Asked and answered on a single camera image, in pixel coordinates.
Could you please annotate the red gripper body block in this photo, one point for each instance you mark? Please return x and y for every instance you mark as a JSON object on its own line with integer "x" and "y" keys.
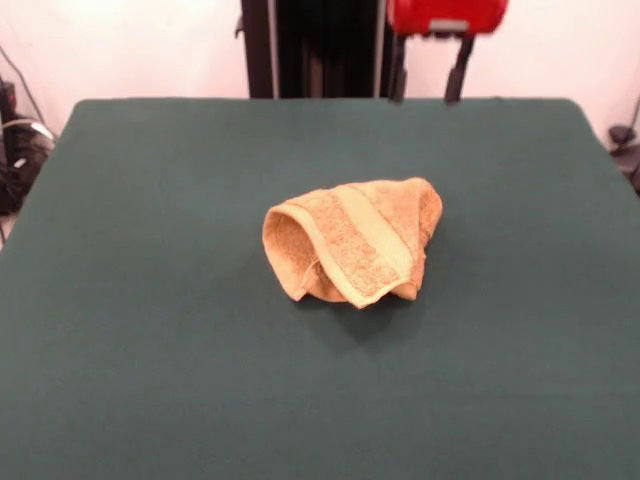
{"x": 440, "y": 12}

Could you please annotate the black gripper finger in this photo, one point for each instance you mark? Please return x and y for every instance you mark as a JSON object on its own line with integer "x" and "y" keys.
{"x": 457, "y": 70}
{"x": 399, "y": 70}

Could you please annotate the tan terry towel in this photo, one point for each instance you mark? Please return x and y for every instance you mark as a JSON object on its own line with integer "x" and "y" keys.
{"x": 350, "y": 240}

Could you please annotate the dark stand base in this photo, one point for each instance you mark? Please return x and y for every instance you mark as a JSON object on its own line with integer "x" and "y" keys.
{"x": 622, "y": 135}

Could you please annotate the dark green table cloth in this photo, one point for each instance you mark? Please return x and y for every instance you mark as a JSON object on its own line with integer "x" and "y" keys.
{"x": 150, "y": 250}

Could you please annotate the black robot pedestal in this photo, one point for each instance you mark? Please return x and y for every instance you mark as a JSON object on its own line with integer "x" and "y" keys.
{"x": 325, "y": 50}

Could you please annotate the black wall box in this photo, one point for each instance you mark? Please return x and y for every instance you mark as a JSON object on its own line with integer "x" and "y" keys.
{"x": 7, "y": 100}

